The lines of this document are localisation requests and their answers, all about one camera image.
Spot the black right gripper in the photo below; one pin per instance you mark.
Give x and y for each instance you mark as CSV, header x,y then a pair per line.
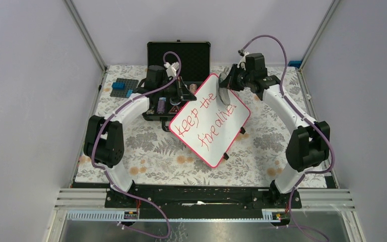
x,y
229,82

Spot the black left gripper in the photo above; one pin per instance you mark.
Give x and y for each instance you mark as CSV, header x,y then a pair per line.
x,y
182,93

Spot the pink framed whiteboard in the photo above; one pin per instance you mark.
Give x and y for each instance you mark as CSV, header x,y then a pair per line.
x,y
207,126

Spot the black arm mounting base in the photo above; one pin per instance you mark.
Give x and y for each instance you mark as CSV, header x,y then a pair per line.
x,y
200,199

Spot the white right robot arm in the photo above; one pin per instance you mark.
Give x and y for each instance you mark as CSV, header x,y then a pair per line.
x,y
309,142

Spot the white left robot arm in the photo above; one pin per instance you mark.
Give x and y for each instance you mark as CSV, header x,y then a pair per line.
x,y
104,141

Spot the black open carrying case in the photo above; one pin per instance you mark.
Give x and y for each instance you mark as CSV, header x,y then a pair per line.
x,y
194,58

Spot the small blue lego brick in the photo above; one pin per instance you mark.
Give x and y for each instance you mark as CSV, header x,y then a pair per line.
x,y
129,92

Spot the grey lego baseplate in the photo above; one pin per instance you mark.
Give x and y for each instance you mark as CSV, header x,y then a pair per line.
x,y
129,84

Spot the blue corner block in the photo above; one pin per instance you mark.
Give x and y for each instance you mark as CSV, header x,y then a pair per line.
x,y
295,63

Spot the floral patterned table mat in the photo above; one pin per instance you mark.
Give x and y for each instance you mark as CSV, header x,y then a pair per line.
x,y
153,156

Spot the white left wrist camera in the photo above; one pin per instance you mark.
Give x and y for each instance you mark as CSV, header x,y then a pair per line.
x,y
171,69

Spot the white slotted cable duct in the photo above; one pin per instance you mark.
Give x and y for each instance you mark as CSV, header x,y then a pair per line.
x,y
154,216

